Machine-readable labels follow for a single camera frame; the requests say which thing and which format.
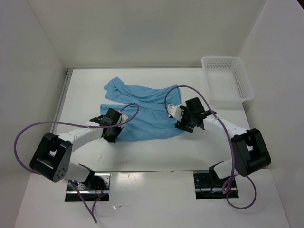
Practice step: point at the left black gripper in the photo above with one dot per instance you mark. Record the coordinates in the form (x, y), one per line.
(112, 139)

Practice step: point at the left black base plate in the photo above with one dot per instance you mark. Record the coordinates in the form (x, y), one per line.
(97, 192)

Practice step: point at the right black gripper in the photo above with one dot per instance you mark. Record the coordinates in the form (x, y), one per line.
(181, 123)

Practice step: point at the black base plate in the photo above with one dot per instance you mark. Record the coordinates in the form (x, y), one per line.
(97, 192)
(207, 188)

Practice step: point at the white perforated plastic basket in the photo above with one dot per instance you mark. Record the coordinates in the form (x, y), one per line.
(227, 81)

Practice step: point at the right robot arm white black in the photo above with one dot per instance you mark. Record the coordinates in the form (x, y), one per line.
(249, 151)

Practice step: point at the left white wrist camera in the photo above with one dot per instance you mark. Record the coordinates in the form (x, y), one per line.
(122, 120)

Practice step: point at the light blue shorts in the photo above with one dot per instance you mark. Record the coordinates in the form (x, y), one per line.
(152, 121)

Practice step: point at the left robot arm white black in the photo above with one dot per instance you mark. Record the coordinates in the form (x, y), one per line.
(52, 157)

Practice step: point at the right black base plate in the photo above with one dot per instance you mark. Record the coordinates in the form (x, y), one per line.
(207, 188)

